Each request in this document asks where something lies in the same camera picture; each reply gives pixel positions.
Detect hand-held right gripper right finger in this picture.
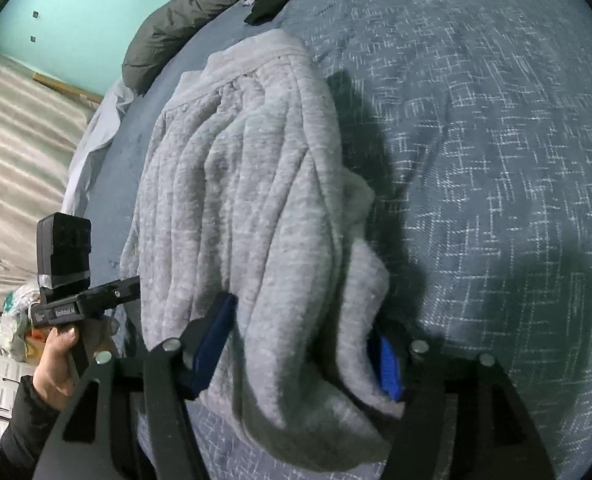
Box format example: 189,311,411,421
370,324,557,480

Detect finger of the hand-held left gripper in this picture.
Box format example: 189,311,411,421
78,275,143,320

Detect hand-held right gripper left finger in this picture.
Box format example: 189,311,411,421
31,291,239,480

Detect grey fleece pants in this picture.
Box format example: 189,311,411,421
120,29,407,473

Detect person's left forearm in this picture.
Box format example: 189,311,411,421
0,375,61,472

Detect person's left hand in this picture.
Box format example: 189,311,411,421
30,326,86,402

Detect crumpled plastic bags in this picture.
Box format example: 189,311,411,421
0,280,48,363

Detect beige striped curtain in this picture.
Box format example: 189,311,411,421
0,50,102,311

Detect light grey pillow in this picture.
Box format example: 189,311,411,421
61,77,138,217

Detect wooden slat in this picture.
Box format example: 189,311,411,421
32,72,105,107

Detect blue patterned bed sheet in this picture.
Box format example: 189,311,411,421
61,0,592,480

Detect rolled dark grey duvet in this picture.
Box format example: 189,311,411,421
122,0,257,96

